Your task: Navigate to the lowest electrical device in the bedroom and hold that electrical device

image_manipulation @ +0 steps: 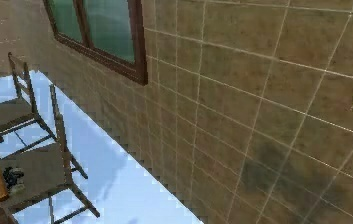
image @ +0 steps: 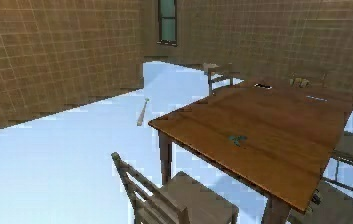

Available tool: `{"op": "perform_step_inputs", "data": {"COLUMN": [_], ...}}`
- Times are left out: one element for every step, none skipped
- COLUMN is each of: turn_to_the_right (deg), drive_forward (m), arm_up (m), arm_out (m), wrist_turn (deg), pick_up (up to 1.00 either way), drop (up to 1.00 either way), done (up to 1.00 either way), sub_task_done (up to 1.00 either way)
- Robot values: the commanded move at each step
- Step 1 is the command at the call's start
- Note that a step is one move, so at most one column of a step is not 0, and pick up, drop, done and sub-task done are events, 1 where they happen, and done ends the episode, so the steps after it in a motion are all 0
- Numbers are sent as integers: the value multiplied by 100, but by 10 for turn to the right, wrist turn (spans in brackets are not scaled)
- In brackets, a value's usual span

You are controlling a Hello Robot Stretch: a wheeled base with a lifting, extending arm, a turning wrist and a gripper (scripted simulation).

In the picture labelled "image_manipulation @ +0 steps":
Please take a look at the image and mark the small black object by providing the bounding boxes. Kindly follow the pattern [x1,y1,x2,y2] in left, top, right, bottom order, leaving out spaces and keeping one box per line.
[2,166,26,196]

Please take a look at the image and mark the brown wooden chair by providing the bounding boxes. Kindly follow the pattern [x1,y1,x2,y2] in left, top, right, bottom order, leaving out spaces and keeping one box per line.
[0,83,101,224]
[0,51,58,160]

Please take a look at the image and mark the brown framed window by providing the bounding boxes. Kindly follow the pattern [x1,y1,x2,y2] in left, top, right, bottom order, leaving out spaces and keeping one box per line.
[43,0,149,86]

